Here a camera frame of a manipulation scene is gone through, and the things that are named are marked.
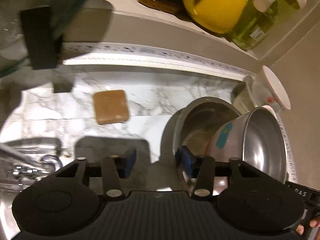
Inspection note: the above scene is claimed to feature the large steel mixing bowl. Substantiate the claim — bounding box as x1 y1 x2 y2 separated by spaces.
158 96 241 182

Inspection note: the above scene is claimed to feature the pink steel handled pot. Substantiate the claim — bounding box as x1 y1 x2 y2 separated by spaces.
205 107 287 183

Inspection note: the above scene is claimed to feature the steel kitchen sink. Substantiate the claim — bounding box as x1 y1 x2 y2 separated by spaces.
0 175 31 240

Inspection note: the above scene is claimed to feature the person's hand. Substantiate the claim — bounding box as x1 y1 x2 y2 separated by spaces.
296 216 320 235

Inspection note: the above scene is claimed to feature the brown soap bar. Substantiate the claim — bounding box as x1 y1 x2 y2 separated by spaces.
92 90 129 125

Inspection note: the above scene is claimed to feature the chrome gooseneck faucet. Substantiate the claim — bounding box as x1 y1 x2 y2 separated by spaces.
1 137 63 178

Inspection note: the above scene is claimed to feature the small floral bowl on tub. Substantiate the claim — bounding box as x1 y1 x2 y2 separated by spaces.
245 66 291 113

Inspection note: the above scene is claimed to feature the black lid stand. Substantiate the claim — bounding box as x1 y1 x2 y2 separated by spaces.
19 5 75 94

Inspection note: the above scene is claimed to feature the yellow ceramic mug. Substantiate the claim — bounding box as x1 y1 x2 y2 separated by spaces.
182 0 248 34

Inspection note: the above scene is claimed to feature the glass pot lid green rim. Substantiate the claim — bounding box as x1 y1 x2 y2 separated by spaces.
1 0 86 77

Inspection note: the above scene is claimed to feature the green glass ice pitcher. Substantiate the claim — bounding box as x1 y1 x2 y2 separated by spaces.
229 0 307 51

